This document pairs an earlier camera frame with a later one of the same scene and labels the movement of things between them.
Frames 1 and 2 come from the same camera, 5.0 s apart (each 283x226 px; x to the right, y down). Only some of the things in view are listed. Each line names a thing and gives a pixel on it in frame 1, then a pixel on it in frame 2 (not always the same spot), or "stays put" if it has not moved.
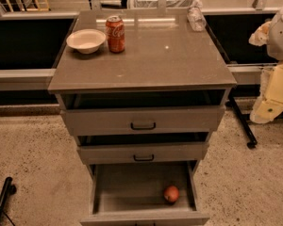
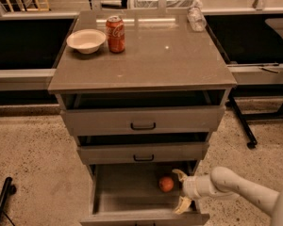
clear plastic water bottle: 195,18 stays put
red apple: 171,193 to 166,184
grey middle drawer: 124,148 stays put
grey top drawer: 108,113 stays put
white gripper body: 282,37 to 190,187
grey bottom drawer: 131,193 stays put
